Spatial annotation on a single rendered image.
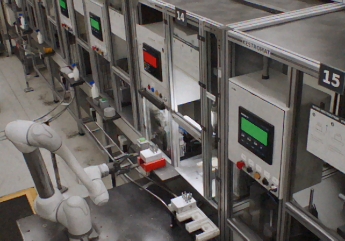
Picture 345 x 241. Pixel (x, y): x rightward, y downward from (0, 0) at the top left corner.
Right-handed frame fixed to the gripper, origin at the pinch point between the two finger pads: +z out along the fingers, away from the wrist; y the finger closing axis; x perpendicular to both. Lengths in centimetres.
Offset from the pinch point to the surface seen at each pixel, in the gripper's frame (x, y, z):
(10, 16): 581, -23, 19
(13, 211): 126, -98, -78
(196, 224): -68, -11, 9
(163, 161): -6.0, -4.0, 18.4
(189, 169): -19.9, -7.6, 31.9
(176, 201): -48.0, -5.9, 6.1
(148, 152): 0.9, 2.5, 10.6
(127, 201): -0.7, -30.8, -8.8
